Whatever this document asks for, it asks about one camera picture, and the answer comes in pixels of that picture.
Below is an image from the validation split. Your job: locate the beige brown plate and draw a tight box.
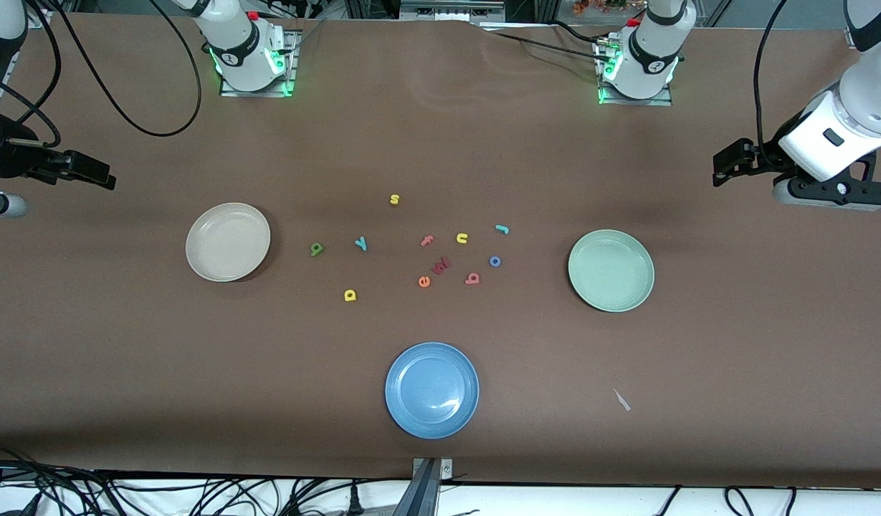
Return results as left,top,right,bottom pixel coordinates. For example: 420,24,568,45
185,202,272,283

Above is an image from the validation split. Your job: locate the green plate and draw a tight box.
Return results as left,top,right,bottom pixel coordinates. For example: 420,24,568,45
567,229,656,313

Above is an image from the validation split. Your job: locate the brown paper table cover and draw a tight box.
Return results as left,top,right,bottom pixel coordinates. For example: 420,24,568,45
0,13,881,489

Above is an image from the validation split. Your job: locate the blue plate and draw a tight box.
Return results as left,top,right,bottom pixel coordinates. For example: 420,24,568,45
384,342,480,439

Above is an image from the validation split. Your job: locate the aluminium table side rail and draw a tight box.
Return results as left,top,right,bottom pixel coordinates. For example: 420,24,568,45
0,50,19,101

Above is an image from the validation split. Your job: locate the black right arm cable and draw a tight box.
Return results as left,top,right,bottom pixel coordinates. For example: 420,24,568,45
0,0,202,148

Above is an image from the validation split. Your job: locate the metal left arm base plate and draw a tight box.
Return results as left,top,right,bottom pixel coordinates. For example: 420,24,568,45
596,39,674,107

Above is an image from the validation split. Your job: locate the black table cable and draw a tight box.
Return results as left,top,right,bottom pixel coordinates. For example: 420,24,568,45
492,30,609,64
548,19,616,47

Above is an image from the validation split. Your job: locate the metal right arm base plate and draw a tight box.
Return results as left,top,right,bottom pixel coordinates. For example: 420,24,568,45
219,29,299,97

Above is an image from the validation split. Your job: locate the black floor cable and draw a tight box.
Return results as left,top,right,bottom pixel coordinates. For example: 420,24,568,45
652,486,683,516
725,486,797,516
0,444,125,516

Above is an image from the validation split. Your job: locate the silver metal frame piece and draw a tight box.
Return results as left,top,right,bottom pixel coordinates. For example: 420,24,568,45
399,0,507,21

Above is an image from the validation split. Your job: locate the silver table edge bracket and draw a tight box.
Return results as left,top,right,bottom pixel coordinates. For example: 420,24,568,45
411,457,454,482

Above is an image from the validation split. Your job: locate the dark grey camera post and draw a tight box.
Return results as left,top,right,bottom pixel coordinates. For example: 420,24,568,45
391,459,441,516

